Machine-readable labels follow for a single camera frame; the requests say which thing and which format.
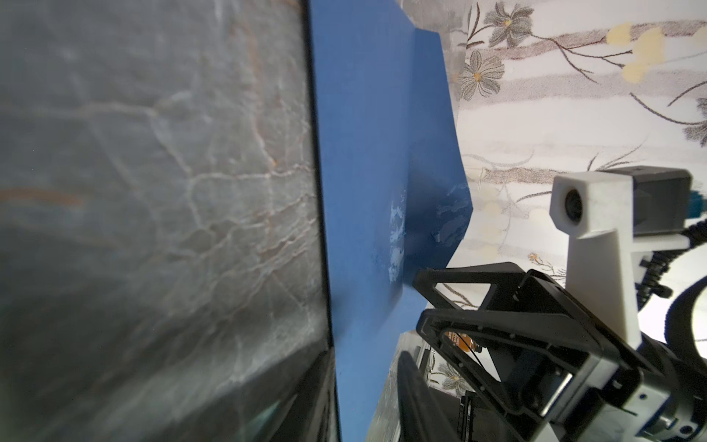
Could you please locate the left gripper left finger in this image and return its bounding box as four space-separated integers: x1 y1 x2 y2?
237 347 334 441

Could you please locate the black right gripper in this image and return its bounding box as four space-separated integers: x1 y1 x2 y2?
417 270 706 441

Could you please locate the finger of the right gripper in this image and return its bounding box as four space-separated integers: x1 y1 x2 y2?
412 262 531 316

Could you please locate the dark blue envelope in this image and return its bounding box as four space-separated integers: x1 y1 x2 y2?
309 1 473 441

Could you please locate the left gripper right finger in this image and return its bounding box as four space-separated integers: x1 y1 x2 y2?
397 351 458 442

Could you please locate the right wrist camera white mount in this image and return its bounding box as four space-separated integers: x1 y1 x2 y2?
550 166 692 349

